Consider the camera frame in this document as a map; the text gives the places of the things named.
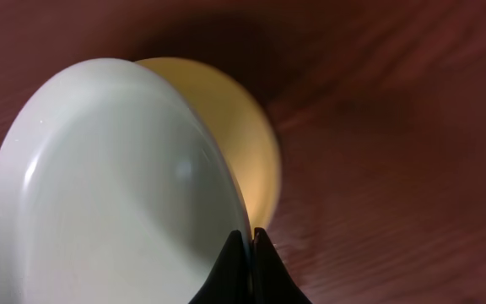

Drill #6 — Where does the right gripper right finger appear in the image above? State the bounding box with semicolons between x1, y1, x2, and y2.
251;227;311;304

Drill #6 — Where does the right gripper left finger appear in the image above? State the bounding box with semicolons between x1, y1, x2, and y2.
190;231;250;304

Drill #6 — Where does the mint plate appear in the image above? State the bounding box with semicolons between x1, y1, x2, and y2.
0;58;250;304

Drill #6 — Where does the yellow plate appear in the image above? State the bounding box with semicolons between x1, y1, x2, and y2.
138;57;282;228

